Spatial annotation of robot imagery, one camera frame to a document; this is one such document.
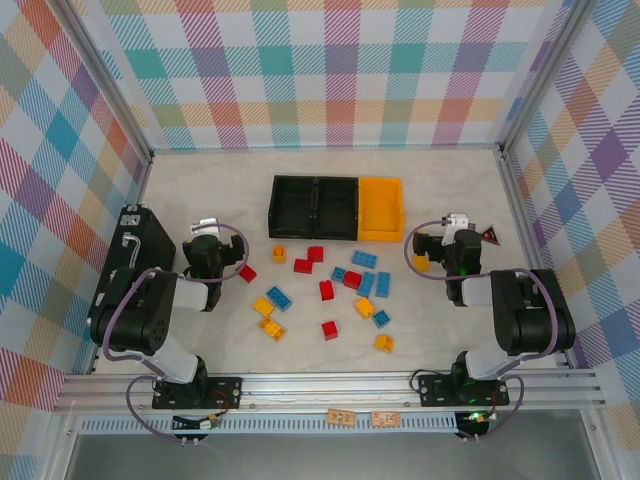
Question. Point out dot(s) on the blue long lego brick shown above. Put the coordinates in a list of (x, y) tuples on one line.
[(364, 259), (279, 298), (366, 284), (383, 285)]

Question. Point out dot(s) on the black plastic bin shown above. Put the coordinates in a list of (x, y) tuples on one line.
[(292, 207), (337, 207)]

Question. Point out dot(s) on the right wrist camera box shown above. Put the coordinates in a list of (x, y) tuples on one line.
[(457, 220)]

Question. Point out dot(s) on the yellow plastic bin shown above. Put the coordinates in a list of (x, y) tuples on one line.
[(381, 210)]

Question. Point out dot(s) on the orange paper ticket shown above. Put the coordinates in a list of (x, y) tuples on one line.
[(341, 416), (385, 419)]

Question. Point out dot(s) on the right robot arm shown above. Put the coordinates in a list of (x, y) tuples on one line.
[(530, 320)]

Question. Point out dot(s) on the blue square lego brick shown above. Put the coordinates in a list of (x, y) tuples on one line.
[(339, 274), (381, 318)]

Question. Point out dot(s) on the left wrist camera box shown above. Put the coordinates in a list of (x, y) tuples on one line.
[(205, 227)]

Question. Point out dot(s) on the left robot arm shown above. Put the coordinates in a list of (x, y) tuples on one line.
[(135, 320)]

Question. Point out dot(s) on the red black triangular sign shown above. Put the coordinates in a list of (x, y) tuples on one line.
[(491, 236)]

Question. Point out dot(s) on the yellow long lego brick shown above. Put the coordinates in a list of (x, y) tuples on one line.
[(272, 328)]

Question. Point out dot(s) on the aluminium frame post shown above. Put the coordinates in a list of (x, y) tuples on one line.
[(541, 75), (111, 82)]

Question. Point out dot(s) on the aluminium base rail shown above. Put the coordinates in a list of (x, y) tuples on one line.
[(325, 387)]

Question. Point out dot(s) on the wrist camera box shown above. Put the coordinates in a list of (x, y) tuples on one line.
[(457, 220), (205, 227)]

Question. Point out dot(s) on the aluminium rear rail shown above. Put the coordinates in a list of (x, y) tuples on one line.
[(325, 148)]

